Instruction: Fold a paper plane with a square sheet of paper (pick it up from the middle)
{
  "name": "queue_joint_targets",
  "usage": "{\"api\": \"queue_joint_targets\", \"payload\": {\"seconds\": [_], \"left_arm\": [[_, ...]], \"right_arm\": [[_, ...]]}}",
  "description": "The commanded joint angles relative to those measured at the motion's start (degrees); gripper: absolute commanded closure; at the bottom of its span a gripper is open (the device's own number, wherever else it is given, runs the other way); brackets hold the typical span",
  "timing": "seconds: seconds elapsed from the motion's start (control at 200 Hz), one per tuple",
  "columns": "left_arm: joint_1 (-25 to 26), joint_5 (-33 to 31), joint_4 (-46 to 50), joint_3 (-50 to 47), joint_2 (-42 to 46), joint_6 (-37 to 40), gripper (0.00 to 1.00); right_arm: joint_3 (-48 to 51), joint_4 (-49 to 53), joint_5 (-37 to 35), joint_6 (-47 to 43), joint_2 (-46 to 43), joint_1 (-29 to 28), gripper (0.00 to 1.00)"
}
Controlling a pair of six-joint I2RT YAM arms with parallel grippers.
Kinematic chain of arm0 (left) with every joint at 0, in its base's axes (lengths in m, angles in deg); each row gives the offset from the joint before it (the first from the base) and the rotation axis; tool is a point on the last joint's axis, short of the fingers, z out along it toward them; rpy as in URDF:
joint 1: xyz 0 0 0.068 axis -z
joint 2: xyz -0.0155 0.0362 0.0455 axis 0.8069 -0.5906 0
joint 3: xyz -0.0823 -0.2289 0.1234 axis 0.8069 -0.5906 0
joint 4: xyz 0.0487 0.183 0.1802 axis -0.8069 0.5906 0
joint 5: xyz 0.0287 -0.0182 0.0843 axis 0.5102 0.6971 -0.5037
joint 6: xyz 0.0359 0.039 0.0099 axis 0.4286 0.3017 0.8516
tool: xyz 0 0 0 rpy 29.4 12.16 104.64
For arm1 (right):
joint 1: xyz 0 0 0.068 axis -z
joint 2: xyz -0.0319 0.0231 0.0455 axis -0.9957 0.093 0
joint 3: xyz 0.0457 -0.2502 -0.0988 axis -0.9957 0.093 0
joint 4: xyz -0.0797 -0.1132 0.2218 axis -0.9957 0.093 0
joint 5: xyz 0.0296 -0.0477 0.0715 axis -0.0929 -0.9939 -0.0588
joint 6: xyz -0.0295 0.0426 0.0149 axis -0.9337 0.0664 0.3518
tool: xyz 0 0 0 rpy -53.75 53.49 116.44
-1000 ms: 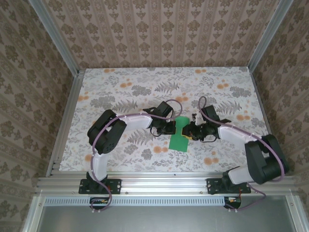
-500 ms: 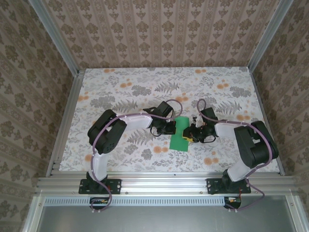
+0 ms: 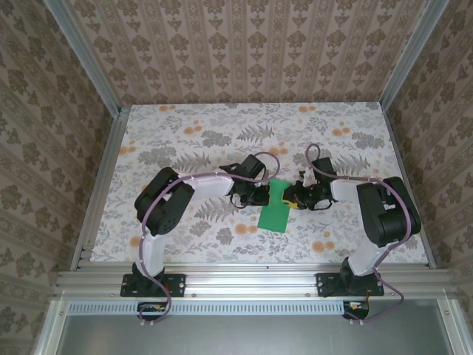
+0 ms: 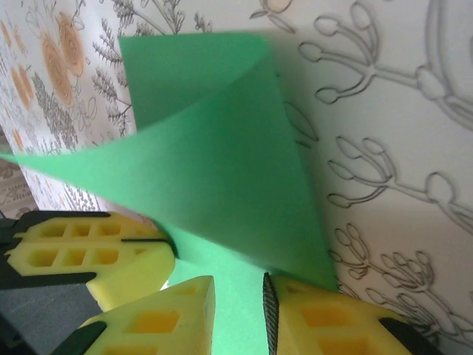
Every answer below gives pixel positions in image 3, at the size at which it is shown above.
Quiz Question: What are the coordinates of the floral table cover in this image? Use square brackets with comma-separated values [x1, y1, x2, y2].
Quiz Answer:
[89, 103, 430, 266]

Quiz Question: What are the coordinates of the black power connector box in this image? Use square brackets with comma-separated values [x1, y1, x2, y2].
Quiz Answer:
[137, 301, 170, 321]
[342, 300, 371, 321]

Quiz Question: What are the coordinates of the grey metal panel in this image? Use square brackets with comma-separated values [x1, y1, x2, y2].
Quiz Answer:
[35, 298, 465, 355]

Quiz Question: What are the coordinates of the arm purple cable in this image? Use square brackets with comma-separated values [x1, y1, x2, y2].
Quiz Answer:
[305, 143, 415, 326]
[137, 150, 281, 327]

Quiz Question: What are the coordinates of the aluminium table side rail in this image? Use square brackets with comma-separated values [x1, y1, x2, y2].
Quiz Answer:
[69, 105, 131, 271]
[380, 103, 438, 270]

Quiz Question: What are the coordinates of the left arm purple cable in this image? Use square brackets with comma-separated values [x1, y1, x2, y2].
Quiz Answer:
[137, 150, 281, 327]

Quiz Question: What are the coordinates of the aluminium frame post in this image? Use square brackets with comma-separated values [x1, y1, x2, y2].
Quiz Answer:
[47, 0, 123, 114]
[377, 0, 445, 109]

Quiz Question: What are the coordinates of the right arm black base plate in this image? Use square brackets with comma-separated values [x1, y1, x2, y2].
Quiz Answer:
[316, 272, 385, 299]

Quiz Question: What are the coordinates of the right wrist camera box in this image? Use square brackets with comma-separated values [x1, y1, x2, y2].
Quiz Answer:
[298, 158, 336, 186]

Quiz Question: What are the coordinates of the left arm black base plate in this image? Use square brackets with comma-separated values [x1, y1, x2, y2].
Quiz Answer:
[120, 272, 187, 299]

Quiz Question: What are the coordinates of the slotted grey cable duct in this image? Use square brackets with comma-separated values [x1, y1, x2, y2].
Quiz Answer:
[67, 300, 348, 316]

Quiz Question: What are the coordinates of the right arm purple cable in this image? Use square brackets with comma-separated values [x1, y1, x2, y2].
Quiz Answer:
[305, 143, 415, 326]

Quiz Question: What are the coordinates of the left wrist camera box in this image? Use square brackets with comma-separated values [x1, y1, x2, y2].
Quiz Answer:
[220, 154, 267, 183]

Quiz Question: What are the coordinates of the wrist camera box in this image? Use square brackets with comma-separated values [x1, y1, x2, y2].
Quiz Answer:
[220, 154, 267, 183]
[298, 158, 336, 186]

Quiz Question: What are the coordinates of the green paper sheet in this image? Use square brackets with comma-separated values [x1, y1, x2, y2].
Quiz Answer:
[257, 178, 293, 234]

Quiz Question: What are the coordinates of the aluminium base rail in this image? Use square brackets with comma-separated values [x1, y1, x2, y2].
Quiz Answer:
[52, 268, 458, 300]

